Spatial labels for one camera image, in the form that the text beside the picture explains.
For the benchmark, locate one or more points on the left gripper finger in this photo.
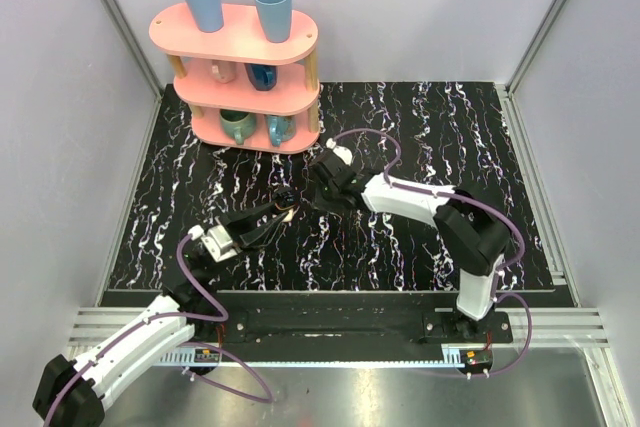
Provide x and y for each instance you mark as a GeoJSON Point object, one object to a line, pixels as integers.
{"type": "Point", "coordinates": [254, 236]}
{"type": "Point", "coordinates": [246, 220]}

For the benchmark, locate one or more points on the green ceramic mug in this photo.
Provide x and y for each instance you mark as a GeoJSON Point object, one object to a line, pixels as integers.
{"type": "Point", "coordinates": [238, 125]}

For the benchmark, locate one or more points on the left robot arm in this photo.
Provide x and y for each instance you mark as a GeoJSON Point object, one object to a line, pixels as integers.
{"type": "Point", "coordinates": [79, 391]}

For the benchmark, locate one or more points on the pink three-tier wooden shelf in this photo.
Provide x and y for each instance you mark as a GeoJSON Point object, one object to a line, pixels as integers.
{"type": "Point", "coordinates": [241, 40]}

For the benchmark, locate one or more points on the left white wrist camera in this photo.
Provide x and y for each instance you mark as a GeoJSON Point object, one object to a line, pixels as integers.
{"type": "Point", "coordinates": [216, 241]}

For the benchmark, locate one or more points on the blue butterfly mug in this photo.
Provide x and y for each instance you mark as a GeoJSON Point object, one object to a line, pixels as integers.
{"type": "Point", "coordinates": [280, 129]}

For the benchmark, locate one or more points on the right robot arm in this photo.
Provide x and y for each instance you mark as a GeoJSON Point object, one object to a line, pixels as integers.
{"type": "Point", "coordinates": [474, 234]}

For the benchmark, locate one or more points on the black earbud charging case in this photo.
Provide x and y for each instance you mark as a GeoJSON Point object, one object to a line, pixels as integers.
{"type": "Point", "coordinates": [285, 198]}

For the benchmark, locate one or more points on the dark blue mug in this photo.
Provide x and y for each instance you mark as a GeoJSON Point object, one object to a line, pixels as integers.
{"type": "Point", "coordinates": [262, 77]}

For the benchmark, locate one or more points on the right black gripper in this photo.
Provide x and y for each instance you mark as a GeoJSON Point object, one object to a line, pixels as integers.
{"type": "Point", "coordinates": [320, 203]}

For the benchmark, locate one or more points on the short light blue cup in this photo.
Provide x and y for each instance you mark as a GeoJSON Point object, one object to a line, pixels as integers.
{"type": "Point", "coordinates": [275, 17]}

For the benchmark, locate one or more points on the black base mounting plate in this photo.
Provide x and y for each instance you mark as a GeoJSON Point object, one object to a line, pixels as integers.
{"type": "Point", "coordinates": [321, 327]}

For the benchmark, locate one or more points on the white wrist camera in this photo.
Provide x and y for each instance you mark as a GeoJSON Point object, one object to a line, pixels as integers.
{"type": "Point", "coordinates": [216, 241]}
{"type": "Point", "coordinates": [342, 152]}

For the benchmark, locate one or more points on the right controller board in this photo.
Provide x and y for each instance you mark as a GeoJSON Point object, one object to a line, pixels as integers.
{"type": "Point", "coordinates": [478, 357]}

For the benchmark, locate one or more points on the controller board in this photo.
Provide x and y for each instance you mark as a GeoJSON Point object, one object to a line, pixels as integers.
{"type": "Point", "coordinates": [478, 357]}
{"type": "Point", "coordinates": [206, 356]}

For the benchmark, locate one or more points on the left controller board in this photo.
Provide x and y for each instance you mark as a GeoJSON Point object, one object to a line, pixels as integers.
{"type": "Point", "coordinates": [206, 356]}

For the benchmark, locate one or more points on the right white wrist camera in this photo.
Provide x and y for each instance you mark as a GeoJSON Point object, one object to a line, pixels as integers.
{"type": "Point", "coordinates": [342, 152]}

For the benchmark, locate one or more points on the pink mug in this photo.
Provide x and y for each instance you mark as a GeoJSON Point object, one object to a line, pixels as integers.
{"type": "Point", "coordinates": [223, 71]}

